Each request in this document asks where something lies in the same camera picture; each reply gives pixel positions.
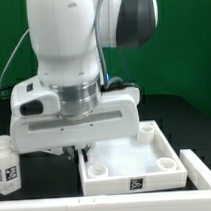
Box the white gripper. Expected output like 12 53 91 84
10 91 140 163

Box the white square table top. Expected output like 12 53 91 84
78 121 187 196

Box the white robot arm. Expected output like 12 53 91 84
10 0 158 154

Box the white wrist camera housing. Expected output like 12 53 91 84
10 76 61 118

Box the grey braided robot cable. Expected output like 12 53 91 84
93 0 141 92

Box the black cable on table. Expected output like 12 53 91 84
0 85 15 97

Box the white camera cable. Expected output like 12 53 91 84
0 28 33 90

